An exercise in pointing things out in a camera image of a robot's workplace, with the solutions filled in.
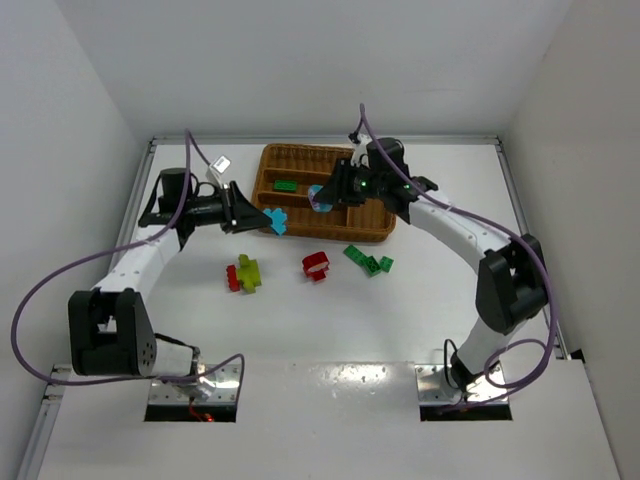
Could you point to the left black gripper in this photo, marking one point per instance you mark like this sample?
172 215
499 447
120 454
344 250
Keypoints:
232 206

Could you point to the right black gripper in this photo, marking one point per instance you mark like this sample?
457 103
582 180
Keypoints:
343 181

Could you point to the blue lego base piece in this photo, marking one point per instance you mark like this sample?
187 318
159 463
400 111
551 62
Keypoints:
278 219

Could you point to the long green lego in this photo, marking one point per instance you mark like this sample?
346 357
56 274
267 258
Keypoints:
286 186

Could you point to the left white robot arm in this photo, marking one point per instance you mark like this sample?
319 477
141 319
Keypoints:
111 333

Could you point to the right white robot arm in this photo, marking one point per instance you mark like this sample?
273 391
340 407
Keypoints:
509 289

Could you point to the brown wicker divided basket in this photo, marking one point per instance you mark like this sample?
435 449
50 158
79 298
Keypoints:
312 165

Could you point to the lime green lego piece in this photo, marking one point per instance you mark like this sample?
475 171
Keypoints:
248 274

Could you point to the red lego brick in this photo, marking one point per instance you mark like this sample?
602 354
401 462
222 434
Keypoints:
232 279

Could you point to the green flat lego plate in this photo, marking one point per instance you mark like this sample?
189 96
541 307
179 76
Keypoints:
355 254

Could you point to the green square lego brick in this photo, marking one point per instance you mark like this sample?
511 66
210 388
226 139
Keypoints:
386 263

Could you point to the green upturned lego brick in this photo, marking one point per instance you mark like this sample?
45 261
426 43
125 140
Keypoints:
371 266

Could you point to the red lego arch piece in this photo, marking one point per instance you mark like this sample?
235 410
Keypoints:
315 266

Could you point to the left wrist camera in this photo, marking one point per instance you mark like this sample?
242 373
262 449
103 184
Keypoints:
216 170

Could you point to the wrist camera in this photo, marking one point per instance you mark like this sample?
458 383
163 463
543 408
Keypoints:
216 170
360 142

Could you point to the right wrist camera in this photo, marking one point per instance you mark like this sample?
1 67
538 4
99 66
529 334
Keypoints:
360 142

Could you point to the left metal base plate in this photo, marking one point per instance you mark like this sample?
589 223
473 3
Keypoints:
217 389

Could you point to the metal base plate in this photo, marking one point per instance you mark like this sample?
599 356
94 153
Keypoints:
435 390
217 389

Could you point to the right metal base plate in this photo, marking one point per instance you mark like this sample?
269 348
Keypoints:
435 390

